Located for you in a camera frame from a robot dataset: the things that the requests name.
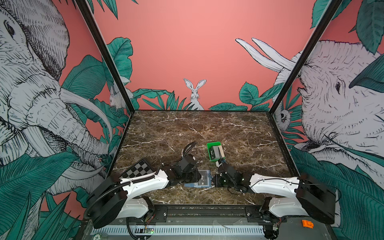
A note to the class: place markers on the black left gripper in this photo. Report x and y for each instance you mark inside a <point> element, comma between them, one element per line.
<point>196,177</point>

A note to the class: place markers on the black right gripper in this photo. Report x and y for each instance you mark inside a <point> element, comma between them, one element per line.
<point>218,177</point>

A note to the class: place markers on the blue leather card holder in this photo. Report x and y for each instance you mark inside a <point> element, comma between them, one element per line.
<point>196,185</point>

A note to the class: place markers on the black VIP credit card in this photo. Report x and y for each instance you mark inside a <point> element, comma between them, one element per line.
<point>205,181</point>

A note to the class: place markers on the green plastic card tray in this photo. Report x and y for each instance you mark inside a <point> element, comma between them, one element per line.
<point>213,144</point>

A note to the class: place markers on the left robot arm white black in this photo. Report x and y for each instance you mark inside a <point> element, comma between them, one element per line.
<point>117,198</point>

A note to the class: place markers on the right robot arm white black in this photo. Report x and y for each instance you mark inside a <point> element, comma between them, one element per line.
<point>302,196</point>

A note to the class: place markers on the black white checkerboard plate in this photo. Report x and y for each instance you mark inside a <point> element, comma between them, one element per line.
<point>140,168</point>

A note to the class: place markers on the green lit circuit board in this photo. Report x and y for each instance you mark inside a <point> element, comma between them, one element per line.
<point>149,230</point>

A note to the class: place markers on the orange connector clip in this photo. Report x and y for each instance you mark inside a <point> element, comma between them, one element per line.
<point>307,224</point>

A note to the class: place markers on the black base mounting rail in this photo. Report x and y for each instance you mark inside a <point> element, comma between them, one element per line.
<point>160,213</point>

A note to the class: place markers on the white slotted cable duct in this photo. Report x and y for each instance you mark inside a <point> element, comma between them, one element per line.
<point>209,230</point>

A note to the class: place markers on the black left frame post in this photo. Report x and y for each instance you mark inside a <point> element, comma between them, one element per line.
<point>98,38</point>

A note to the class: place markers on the black frame post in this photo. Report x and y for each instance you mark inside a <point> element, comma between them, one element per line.
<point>324,21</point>
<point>98,38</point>

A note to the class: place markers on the black right frame post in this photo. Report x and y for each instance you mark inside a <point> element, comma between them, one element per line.
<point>324,21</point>

